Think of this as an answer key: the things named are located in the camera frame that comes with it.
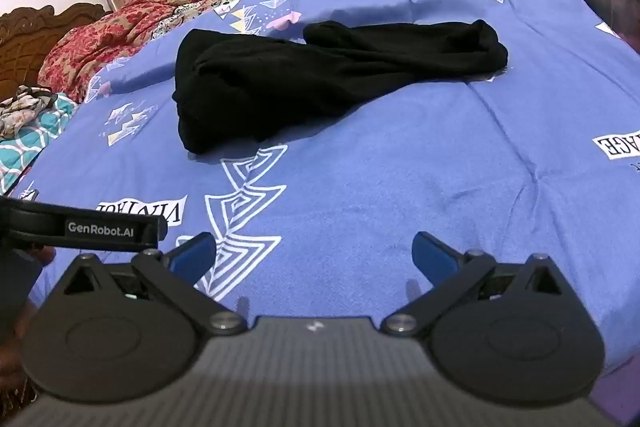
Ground red floral quilt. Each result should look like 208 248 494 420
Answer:
37 0 211 104

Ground floral crumpled cloth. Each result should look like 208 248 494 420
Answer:
0 84 57 138

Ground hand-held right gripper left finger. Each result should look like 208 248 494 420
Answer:
60 232 247 336

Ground person's left hand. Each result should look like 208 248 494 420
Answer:
26 246 57 266

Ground black pants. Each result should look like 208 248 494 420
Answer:
171 19 510 156

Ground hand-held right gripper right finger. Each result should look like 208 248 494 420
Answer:
382 231 569 336

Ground blue printed bedsheet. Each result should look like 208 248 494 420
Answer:
10 0 640 368

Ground teal patterned pillow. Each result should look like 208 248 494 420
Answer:
0 92 81 195

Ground carved wooden headboard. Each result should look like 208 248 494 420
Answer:
0 3 113 100

